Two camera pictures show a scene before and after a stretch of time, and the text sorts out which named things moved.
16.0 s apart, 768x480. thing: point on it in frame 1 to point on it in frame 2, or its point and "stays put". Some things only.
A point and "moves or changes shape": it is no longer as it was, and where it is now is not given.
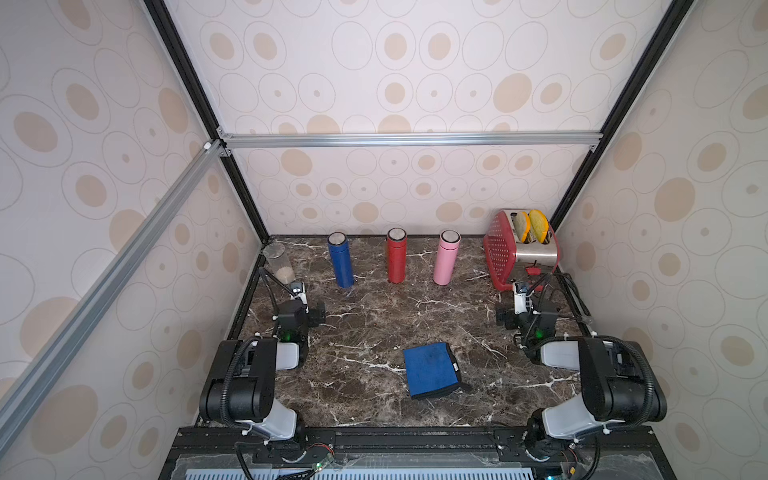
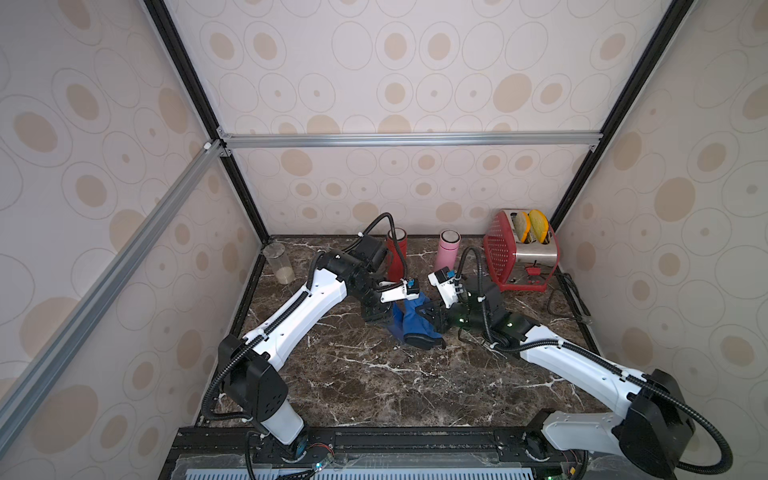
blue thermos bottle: [339, 249] moves or changes shape
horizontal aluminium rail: [408, 140] stays put
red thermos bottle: [396, 255] stays put
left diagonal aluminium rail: [24, 394] stays put
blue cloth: [431, 369] to [413, 327]
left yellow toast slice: [522, 224] stays put
